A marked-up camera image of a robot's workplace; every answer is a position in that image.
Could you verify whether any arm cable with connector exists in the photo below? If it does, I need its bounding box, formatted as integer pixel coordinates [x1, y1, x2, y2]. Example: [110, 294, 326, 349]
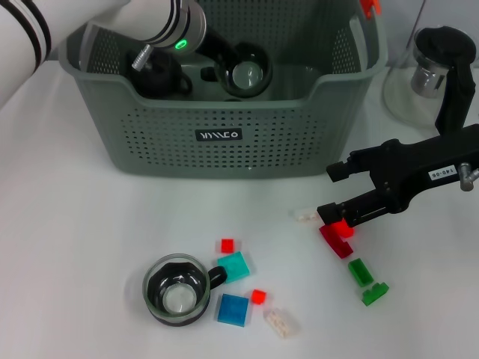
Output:
[459, 162, 479, 191]
[131, 43, 154, 70]

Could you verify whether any glass pitcher with black handle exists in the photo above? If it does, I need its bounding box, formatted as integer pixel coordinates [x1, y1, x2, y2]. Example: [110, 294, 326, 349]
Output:
[382, 25, 478, 135]

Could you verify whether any green rectangular brick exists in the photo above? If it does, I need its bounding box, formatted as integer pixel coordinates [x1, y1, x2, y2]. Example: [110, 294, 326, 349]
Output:
[347, 257, 376, 288]

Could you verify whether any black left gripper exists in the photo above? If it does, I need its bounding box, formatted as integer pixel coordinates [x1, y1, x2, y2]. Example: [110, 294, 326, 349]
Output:
[194, 28, 240, 70]

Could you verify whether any orange bin handle clip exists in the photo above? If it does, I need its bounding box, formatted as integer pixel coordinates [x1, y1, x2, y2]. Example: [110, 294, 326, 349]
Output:
[359, 0, 382, 19]

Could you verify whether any long clear white brick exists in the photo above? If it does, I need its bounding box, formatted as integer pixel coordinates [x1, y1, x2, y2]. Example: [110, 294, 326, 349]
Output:
[263, 307, 302, 340]

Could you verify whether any bright red brick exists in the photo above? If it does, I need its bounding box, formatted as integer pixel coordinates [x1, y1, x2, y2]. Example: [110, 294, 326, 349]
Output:
[328, 220, 355, 239]

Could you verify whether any dark red translucent brick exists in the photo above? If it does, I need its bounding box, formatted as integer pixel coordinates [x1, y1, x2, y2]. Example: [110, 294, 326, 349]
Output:
[319, 224, 355, 259]

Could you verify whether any green stepped brick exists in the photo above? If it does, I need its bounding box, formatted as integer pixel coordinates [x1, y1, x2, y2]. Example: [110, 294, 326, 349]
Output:
[361, 282, 390, 307]

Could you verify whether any dark clay teapot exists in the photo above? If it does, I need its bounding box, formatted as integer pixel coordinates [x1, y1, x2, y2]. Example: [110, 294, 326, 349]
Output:
[125, 48, 194, 99]

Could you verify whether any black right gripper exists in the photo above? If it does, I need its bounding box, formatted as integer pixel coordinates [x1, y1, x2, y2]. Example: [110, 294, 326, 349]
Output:
[317, 125, 479, 228]

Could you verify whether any left arm cable with connector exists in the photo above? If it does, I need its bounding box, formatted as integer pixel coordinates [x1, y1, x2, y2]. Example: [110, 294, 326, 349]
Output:
[131, 43, 154, 70]

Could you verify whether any teal square brick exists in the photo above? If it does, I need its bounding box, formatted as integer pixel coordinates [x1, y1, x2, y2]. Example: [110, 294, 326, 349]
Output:
[217, 251, 251, 285]

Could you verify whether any right arm cable with connector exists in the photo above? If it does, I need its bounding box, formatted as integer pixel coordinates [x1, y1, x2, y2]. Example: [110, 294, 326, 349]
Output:
[459, 162, 479, 191]

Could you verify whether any grey-green perforated storage bin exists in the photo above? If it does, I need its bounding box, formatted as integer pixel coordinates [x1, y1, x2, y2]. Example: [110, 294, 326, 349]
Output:
[58, 0, 388, 180]

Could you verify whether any small white brick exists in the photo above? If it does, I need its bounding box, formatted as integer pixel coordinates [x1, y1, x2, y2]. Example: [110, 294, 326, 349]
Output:
[293, 207, 320, 224]

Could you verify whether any blue four-stud brick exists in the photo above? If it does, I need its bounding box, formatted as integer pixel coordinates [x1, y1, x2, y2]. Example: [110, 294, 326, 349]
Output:
[217, 293, 250, 328]

